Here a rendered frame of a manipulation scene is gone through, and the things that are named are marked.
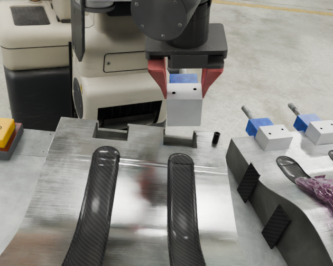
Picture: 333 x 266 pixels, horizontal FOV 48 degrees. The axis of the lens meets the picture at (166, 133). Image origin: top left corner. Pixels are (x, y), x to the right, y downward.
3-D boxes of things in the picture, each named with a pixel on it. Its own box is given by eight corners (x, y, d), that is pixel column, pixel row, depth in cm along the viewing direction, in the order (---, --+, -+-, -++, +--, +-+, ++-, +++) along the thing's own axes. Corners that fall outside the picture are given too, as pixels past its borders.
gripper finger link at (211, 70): (219, 111, 52) (225, 55, 45) (168, 112, 52) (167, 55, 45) (214, 81, 57) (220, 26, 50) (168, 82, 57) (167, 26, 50)
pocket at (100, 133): (96, 138, 62) (96, 120, 59) (128, 141, 62) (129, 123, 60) (92, 155, 58) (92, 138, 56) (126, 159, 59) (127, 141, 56)
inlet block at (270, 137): (229, 119, 75) (236, 96, 72) (250, 116, 77) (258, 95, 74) (259, 162, 66) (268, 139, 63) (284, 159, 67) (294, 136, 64)
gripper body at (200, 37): (227, 63, 46) (233, 7, 41) (145, 64, 46) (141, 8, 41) (221, 35, 51) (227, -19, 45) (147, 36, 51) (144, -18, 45)
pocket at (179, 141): (160, 144, 63) (163, 126, 60) (191, 147, 63) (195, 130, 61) (160, 162, 59) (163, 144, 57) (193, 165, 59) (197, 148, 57)
